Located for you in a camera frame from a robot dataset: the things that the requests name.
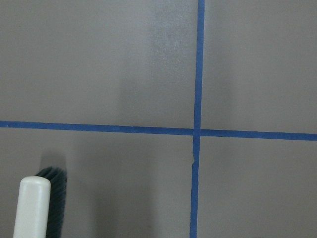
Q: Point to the white hand brush dark bristles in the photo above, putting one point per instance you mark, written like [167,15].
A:
[41,204]

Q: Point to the blue tape strip lengthwise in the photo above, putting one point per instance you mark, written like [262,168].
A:
[197,119]

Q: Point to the blue tape strip crosswise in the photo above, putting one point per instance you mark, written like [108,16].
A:
[160,130]

